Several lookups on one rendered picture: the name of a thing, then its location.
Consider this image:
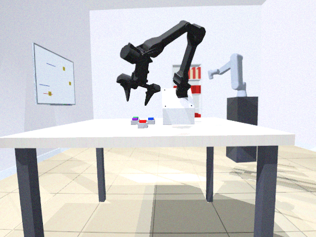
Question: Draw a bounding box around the blue button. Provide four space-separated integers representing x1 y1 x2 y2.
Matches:
147 118 155 124

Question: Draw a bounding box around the purple button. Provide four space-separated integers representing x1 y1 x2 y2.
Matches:
130 118 139 125

